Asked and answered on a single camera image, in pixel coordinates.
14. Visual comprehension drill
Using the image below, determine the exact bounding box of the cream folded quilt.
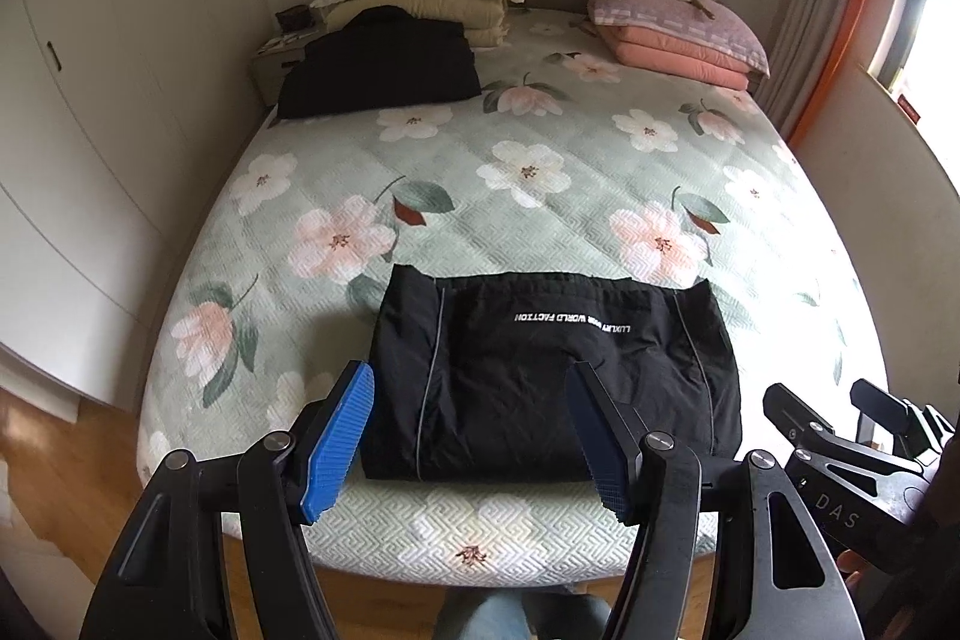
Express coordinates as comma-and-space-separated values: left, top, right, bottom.
324, 0, 515, 49

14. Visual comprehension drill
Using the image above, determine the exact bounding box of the beige nightstand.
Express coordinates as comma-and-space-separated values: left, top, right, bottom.
250, 29, 331, 109

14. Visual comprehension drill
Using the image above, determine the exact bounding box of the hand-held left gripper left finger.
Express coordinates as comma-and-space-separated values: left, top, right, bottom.
79, 359, 376, 640

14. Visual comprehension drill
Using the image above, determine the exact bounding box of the mauve pillow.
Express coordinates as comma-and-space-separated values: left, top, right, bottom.
587, 0, 770, 75

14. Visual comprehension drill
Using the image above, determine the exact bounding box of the person's leg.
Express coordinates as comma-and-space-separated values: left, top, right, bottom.
435, 591, 526, 640
525, 591, 612, 640

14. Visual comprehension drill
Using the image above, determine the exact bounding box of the white wardrobe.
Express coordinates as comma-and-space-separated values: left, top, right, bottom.
0, 0, 323, 408

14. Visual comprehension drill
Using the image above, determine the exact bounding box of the folded black garment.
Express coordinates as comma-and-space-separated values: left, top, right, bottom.
276, 6, 482, 122

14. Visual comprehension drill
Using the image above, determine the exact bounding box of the pink folded quilt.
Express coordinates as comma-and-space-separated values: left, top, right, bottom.
596, 21, 755, 92

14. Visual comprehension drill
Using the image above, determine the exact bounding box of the person's left leg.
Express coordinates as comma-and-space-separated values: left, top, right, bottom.
435, 591, 526, 640

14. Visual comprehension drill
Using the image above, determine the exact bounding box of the bed with floral quilted cover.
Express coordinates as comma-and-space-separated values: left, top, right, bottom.
137, 6, 890, 588

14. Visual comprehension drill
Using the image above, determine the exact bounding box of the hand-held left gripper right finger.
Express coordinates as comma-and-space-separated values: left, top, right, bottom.
565, 361, 863, 640

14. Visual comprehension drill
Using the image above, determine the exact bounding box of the person's right leg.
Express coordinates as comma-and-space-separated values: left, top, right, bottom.
525, 591, 612, 640

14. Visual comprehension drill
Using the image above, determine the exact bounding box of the window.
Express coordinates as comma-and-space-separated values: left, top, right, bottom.
866, 0, 960, 109

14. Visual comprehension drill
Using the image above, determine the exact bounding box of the orange curtain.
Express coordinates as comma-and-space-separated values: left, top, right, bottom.
784, 0, 912, 150

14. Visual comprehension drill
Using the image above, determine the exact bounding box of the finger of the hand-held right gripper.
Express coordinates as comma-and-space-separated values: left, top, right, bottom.
850, 377, 932, 459
763, 383, 833, 455

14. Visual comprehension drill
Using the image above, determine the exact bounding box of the black hooded jacket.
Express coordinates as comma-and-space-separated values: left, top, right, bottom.
360, 263, 743, 483

